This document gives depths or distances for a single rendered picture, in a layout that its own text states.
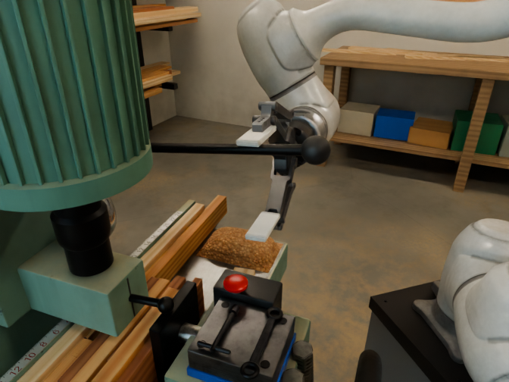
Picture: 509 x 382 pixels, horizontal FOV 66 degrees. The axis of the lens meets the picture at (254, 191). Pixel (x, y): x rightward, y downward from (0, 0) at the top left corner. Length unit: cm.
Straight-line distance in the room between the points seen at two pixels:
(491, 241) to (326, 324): 111
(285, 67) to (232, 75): 335
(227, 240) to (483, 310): 44
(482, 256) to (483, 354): 22
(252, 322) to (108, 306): 17
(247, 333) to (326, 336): 137
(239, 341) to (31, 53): 33
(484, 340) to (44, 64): 70
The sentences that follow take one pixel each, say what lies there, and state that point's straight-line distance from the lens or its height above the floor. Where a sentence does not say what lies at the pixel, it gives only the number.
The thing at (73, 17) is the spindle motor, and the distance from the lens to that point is 36.
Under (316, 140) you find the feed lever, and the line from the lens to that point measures 46.
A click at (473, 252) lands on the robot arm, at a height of 87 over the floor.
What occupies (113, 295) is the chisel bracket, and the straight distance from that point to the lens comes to 49.
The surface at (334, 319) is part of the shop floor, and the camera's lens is 190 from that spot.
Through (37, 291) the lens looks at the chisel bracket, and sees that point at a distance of 57.
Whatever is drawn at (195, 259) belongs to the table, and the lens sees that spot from 73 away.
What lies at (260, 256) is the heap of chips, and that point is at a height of 92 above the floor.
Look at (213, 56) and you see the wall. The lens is 415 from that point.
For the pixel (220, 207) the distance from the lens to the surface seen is 82.
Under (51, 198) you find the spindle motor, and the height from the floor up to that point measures 118.
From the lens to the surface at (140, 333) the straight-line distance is 52.
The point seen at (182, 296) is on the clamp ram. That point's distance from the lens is 52.
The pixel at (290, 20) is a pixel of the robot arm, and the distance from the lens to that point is 75.
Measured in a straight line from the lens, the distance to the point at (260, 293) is 49.
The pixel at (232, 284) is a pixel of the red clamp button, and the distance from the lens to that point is 48.
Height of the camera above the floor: 135
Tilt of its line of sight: 28 degrees down
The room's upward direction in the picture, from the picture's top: straight up
